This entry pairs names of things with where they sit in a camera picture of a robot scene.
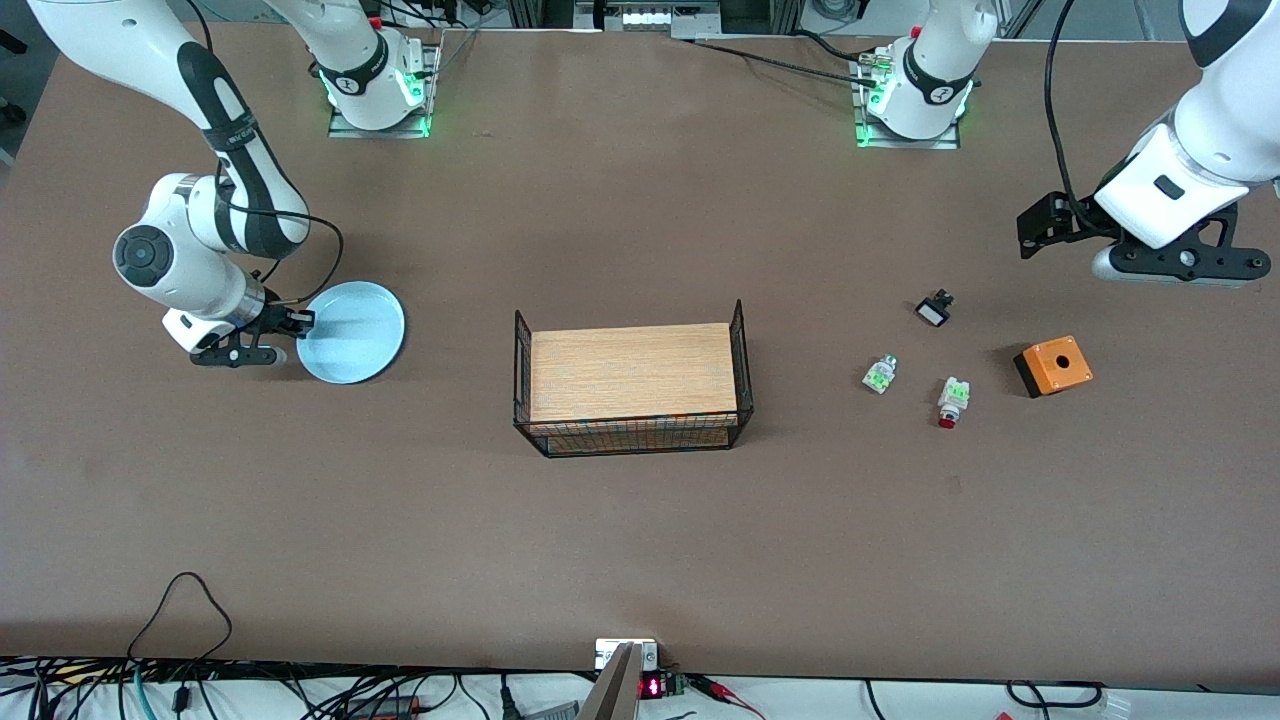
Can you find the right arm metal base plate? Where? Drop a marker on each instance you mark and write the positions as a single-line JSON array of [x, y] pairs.
[[345, 128]]

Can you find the green push button switch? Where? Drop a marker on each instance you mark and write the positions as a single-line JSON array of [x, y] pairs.
[[879, 375]]

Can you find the aluminium frame bar with lights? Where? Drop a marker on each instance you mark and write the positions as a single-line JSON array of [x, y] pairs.
[[645, 18]]

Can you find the red digit display module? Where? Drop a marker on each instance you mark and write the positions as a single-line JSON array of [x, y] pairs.
[[652, 687]]

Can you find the black power adapter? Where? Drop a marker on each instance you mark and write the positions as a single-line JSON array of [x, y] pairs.
[[385, 708]]

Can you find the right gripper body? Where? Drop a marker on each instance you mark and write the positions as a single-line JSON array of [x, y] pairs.
[[272, 314]]

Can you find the orange button enclosure box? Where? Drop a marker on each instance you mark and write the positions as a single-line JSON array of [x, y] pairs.
[[1058, 368]]

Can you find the light blue plate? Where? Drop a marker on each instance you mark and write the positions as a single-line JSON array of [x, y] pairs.
[[355, 335]]

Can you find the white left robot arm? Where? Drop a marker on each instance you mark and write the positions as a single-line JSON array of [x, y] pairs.
[[1230, 100]]

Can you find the red clip test lead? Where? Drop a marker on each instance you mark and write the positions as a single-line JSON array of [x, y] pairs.
[[712, 686]]

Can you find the black white switch module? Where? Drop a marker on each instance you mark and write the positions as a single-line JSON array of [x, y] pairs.
[[933, 311]]

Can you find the small metal bracket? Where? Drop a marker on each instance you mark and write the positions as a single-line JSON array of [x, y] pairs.
[[605, 652]]

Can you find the red push button switch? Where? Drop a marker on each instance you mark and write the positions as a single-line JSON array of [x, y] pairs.
[[953, 398]]

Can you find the grey camera mount pole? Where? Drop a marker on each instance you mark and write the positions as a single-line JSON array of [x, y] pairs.
[[615, 690]]

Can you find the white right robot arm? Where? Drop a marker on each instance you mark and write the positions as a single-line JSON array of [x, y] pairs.
[[170, 260]]

